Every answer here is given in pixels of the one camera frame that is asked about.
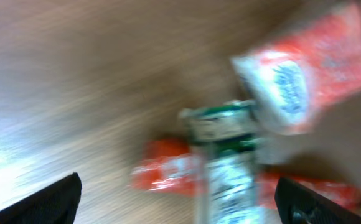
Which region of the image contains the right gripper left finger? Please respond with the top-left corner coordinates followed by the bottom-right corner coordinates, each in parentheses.
top-left (0, 172), bottom-right (82, 224)

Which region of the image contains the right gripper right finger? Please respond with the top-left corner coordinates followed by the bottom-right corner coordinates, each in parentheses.
top-left (274, 177), bottom-right (361, 224)

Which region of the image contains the small green white box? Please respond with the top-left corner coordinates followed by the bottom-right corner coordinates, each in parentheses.
top-left (179, 100), bottom-right (262, 224)

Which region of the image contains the red stick sachet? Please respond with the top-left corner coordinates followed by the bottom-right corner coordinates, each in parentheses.
top-left (131, 139), bottom-right (361, 210)

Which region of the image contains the red white small carton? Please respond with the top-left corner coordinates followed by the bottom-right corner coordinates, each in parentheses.
top-left (232, 1), bottom-right (361, 135)

